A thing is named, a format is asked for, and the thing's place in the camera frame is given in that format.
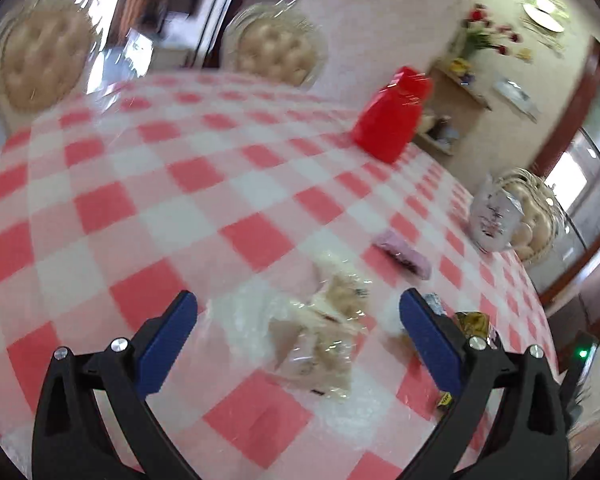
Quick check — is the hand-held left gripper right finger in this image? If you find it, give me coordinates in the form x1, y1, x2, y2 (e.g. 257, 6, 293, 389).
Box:
399, 288, 568, 480

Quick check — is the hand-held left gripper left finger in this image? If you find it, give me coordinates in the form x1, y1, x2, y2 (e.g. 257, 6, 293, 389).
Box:
31, 290, 201, 480

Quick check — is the olive yellow snack packet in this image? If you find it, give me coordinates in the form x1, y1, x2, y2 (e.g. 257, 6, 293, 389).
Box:
437, 310, 504, 407

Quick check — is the small clear pastry packet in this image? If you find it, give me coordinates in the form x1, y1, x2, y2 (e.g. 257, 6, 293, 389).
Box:
266, 307, 359, 403

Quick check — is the pink snack packet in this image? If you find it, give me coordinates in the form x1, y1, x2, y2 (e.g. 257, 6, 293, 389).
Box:
371, 229, 433, 281

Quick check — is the red white checkered tablecloth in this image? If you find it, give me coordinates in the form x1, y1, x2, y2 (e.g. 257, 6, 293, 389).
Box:
0, 70, 561, 480

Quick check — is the white floral teapot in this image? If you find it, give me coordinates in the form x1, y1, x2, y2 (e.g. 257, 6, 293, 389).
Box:
469, 175, 527, 257

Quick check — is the beige tufted dining chair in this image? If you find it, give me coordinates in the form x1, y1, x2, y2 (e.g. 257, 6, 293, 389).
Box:
495, 167, 567, 264
226, 3, 329, 89
0, 0, 99, 113

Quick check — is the red thermos jug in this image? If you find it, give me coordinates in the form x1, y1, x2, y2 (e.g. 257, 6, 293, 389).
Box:
351, 66, 435, 164

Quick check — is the red flower bouquet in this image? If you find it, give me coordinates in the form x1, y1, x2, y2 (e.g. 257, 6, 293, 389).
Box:
447, 0, 535, 64

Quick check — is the round ceiling lamp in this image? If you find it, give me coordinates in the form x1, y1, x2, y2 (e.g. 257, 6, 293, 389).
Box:
521, 0, 567, 32

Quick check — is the wooden wall shelf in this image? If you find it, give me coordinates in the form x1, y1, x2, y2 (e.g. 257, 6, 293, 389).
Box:
412, 59, 494, 159

